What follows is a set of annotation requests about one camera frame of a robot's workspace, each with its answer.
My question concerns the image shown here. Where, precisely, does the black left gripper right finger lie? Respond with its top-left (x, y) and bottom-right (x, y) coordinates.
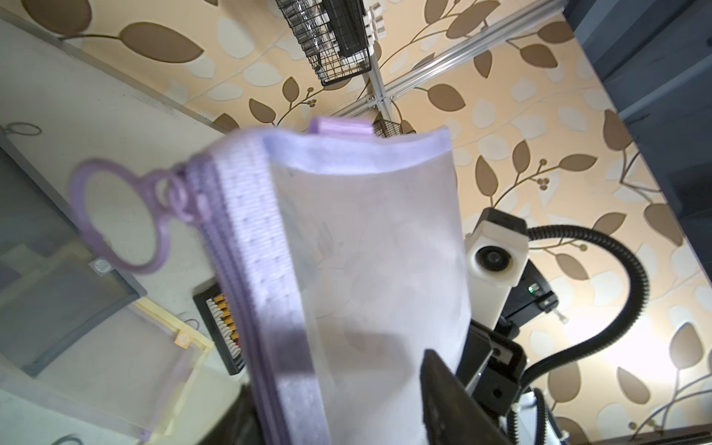
top-left (420, 350), bottom-right (511, 445)

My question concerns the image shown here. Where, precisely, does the purple yellow trimmed pouch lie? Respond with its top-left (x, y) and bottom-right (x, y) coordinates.
top-left (1, 298), bottom-right (214, 443)

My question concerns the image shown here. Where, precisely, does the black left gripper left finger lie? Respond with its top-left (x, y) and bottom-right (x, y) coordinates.
top-left (198, 385), bottom-right (261, 445)

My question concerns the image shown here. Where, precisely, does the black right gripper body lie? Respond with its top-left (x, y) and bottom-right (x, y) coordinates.
top-left (455, 261), bottom-right (558, 417)

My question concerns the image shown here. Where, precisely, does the wall wire basket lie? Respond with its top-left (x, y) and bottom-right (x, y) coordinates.
top-left (373, 114), bottom-right (415, 138)
top-left (276, 0), bottom-right (372, 87)

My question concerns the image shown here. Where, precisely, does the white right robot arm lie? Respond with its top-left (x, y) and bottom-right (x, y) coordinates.
top-left (519, 224), bottom-right (711, 444)

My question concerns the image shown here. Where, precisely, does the black yellow battery pack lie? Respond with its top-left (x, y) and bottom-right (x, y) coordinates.
top-left (193, 283), bottom-right (246, 376)

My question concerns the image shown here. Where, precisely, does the back wall wire basket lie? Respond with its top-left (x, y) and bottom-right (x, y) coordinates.
top-left (276, 0), bottom-right (372, 87)

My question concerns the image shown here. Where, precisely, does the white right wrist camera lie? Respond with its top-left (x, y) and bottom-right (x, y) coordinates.
top-left (465, 207), bottom-right (530, 329)

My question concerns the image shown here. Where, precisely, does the right wall wire basket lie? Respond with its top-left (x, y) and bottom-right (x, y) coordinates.
top-left (373, 114), bottom-right (415, 138)

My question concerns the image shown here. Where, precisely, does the grey dark trimmed pouch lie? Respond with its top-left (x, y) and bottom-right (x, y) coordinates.
top-left (1, 151), bottom-right (144, 378)

